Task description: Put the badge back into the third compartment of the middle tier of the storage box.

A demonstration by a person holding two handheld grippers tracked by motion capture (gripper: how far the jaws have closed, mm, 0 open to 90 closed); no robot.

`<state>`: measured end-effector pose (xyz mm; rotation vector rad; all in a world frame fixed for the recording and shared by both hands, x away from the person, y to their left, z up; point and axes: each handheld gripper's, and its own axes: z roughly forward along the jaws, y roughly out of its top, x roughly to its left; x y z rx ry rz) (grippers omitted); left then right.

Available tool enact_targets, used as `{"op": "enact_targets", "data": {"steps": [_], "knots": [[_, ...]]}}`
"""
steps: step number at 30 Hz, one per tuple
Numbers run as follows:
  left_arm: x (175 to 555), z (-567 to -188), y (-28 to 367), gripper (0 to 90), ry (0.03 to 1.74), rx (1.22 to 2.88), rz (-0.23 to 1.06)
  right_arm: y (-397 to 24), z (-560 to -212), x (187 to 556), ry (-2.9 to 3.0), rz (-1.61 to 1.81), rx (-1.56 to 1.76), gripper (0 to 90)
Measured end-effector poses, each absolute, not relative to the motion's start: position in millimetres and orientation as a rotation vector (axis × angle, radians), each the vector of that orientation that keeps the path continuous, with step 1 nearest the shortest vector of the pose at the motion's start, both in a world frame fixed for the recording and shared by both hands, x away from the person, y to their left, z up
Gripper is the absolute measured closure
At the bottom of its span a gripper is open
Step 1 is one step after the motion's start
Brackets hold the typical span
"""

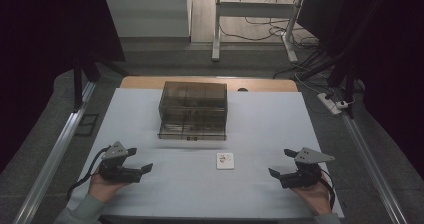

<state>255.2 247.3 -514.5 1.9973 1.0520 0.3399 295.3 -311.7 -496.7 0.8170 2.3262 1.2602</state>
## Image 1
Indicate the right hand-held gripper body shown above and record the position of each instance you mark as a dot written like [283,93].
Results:
[305,174]

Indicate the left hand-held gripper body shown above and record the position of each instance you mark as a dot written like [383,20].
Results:
[113,169]

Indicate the small white printed card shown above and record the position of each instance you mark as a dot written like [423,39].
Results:
[225,161]

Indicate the transparent brown plastic drawer box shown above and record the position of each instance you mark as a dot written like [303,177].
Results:
[193,110]

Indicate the person's left hand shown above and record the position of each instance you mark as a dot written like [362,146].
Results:
[101,189]

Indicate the person's right hand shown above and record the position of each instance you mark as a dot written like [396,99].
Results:
[315,197]

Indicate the white table mat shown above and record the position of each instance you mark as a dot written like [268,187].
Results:
[266,134]

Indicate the white power strip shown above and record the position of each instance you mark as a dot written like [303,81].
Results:
[328,103]

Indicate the wooden table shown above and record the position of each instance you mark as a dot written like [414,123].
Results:
[143,83]

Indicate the white plug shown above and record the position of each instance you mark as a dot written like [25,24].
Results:
[342,104]

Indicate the black curtain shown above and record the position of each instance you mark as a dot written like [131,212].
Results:
[40,50]
[393,67]

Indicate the white cabinet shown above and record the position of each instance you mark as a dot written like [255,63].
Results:
[146,14]

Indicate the aluminium rail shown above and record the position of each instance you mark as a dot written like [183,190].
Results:
[50,167]
[373,170]

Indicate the white metal desk frame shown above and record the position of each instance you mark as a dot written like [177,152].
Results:
[256,9]

